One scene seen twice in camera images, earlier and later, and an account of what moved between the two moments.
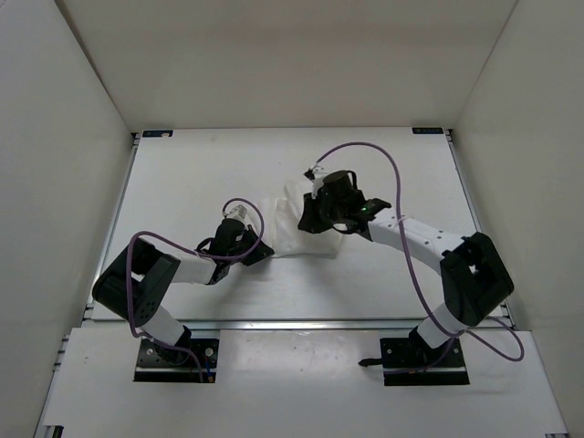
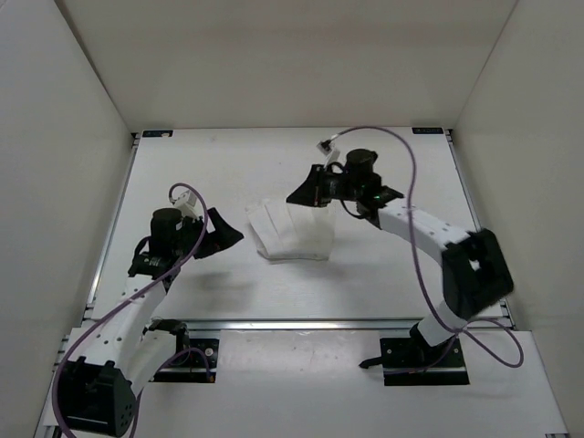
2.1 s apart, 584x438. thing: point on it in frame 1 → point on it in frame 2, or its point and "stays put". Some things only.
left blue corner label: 157,133 stays put
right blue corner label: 428,130 stays put
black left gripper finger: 261,251 → 224,234
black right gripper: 309,222 → 310,194
